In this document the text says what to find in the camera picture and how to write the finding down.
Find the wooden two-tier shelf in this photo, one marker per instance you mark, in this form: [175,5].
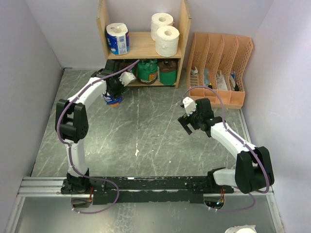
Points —
[141,44]

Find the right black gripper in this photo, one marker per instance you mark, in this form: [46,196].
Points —
[184,121]

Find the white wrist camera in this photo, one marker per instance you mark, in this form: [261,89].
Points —
[189,105]
[126,78]

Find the blue roll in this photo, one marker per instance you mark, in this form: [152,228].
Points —
[118,38]
[110,100]

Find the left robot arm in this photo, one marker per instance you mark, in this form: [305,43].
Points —
[71,122]

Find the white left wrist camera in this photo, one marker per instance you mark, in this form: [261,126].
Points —
[126,78]

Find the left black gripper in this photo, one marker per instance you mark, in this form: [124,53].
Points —
[117,93]

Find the black mounting base plate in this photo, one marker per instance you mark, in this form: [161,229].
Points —
[144,189]

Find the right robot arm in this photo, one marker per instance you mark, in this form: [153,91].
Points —
[253,170]

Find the orange plastic file organizer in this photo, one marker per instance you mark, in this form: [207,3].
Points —
[215,68]

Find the green brown roll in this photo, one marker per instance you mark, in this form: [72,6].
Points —
[167,71]
[147,71]
[127,63]

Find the white toilet roll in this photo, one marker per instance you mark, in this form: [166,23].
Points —
[158,20]
[166,43]

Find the white roll bottom edge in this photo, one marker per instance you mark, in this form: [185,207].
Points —
[242,229]

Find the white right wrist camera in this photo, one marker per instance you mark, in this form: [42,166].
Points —
[189,105]

